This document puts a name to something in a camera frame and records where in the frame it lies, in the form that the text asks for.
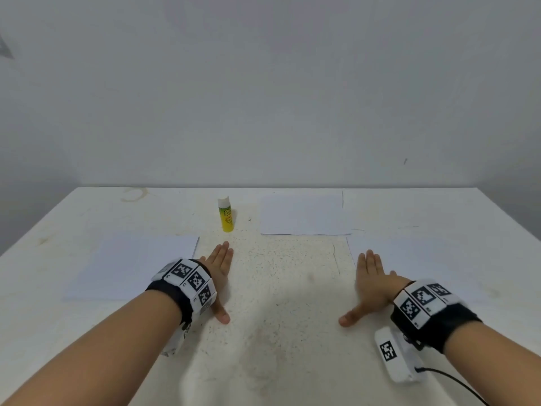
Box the person's left hand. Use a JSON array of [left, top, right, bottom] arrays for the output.
[[196, 241, 236, 326]]

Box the person's right hand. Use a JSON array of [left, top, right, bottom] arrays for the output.
[[338, 250, 414, 329]]

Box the yellow glue stick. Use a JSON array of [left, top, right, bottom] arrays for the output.
[[216, 195, 236, 234]]

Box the stack of white paper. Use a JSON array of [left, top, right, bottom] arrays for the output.
[[63, 232, 201, 303], [345, 231, 493, 302]]

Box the glued white paper sheet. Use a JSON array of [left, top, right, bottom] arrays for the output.
[[257, 191, 354, 239]]

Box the person's left forearm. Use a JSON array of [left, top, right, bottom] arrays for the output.
[[3, 289, 197, 406]]

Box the person's right forearm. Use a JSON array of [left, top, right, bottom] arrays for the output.
[[443, 320, 541, 406]]

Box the black marker wristband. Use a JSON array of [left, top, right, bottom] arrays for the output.
[[389, 279, 484, 354], [145, 257, 219, 330]]

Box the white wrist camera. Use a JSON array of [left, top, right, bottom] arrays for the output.
[[374, 324, 427, 386], [159, 320, 194, 359]]

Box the black cable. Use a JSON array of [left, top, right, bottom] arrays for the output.
[[413, 364, 493, 406]]

